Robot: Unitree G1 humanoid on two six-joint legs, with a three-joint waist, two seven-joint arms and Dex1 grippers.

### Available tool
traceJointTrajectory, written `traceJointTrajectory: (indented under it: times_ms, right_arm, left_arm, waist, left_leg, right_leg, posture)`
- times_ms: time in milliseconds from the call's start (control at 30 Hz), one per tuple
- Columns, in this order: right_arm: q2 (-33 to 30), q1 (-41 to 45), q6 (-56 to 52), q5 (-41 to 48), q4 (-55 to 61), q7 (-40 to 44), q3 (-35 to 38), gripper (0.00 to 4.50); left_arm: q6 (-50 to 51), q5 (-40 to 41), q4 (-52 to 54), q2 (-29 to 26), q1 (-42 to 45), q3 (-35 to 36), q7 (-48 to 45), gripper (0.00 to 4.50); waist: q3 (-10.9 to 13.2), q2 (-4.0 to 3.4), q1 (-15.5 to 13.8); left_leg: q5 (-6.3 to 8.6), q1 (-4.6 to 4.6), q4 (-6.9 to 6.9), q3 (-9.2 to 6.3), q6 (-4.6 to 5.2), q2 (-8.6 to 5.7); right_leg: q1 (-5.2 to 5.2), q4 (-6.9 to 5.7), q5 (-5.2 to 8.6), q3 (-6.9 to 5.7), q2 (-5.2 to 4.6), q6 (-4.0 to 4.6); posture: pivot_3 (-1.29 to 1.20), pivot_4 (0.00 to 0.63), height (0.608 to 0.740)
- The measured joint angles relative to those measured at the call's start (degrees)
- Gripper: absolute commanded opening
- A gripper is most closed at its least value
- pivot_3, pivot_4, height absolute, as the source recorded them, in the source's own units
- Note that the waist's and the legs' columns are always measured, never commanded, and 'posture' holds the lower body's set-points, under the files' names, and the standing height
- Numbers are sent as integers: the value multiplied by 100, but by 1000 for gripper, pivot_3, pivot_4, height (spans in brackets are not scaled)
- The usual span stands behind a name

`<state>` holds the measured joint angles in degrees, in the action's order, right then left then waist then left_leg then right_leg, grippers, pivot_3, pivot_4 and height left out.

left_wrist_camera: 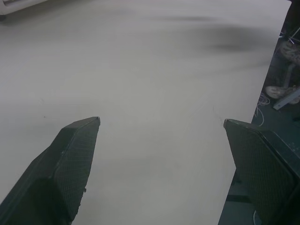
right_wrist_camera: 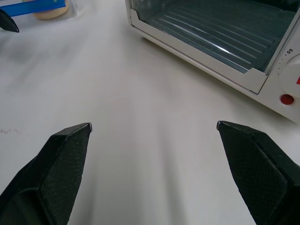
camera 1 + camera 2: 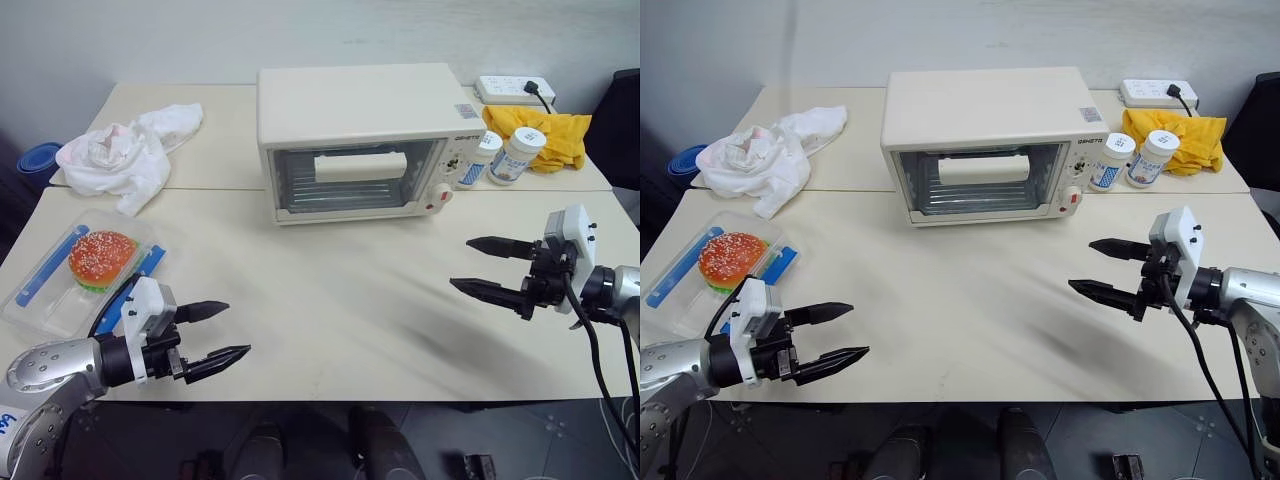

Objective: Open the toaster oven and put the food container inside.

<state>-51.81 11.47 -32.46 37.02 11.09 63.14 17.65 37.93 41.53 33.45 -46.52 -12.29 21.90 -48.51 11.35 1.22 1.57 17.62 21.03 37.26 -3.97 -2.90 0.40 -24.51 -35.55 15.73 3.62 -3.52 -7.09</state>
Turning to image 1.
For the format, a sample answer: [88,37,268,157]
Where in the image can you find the grey metal bracket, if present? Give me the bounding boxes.
[272,86,300,111]

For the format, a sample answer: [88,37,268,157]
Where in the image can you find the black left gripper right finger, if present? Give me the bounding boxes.
[223,119,300,225]

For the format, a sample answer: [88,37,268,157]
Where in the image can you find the patterned beige shoe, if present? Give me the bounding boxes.
[265,84,300,100]

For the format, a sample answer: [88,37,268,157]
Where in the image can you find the white cable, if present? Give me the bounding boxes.
[254,91,271,127]

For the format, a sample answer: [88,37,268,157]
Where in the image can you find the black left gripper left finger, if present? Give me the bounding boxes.
[0,116,101,225]

